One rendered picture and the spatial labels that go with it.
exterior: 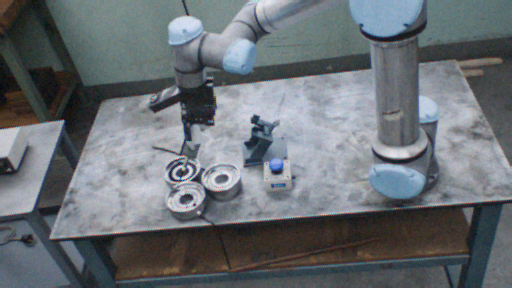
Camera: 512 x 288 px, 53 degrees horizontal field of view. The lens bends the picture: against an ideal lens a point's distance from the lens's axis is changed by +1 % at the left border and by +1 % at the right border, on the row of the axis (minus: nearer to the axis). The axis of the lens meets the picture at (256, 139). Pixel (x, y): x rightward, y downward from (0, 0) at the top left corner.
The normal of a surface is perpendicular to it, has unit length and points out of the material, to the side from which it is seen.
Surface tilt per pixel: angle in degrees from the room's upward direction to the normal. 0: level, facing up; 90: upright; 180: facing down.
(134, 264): 0
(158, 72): 90
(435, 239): 0
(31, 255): 0
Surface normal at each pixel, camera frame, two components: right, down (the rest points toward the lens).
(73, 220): -0.14, -0.74
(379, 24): -0.40, 0.55
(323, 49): -0.01, 0.67
